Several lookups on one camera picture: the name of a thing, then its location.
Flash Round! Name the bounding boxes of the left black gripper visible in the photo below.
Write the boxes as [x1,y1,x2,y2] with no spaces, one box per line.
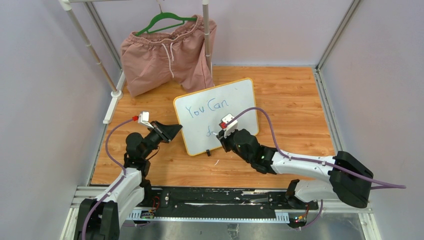
[141,121,182,159]

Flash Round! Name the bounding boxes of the yellow framed whiteboard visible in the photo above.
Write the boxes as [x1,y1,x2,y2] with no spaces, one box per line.
[173,78,256,156]

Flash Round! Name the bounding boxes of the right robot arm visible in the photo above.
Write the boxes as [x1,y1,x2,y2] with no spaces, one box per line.
[216,129,374,209]

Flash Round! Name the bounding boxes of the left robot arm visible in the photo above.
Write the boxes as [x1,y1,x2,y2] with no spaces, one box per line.
[73,121,183,240]

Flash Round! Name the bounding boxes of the green clothes hanger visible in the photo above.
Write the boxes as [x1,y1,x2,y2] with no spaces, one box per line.
[134,6,198,37]

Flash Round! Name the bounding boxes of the white clothes rack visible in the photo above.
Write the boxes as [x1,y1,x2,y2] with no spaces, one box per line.
[58,0,213,125]

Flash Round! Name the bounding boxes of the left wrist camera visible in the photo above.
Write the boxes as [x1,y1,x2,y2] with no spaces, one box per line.
[137,111,153,129]

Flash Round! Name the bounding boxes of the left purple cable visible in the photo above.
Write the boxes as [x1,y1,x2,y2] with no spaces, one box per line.
[81,114,140,240]

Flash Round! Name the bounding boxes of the purple cable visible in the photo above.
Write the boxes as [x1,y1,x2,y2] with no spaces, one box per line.
[81,114,140,240]
[219,106,407,229]

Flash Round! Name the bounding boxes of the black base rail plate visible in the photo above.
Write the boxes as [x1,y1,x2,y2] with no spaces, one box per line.
[120,186,320,221]

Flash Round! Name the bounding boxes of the pink drawstring shorts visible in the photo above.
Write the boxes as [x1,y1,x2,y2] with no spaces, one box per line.
[120,15,215,97]

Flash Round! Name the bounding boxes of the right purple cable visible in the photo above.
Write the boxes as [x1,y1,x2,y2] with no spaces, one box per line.
[219,106,407,229]

